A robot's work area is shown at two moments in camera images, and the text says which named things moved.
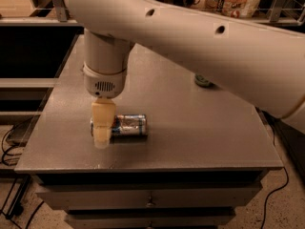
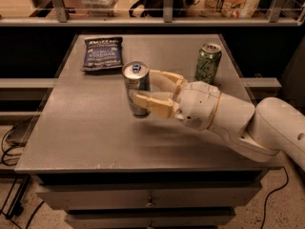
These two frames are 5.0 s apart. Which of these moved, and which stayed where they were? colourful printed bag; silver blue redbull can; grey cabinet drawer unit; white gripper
Moved: white gripper; silver blue redbull can
Stayed: grey cabinet drawer unit; colourful printed bag
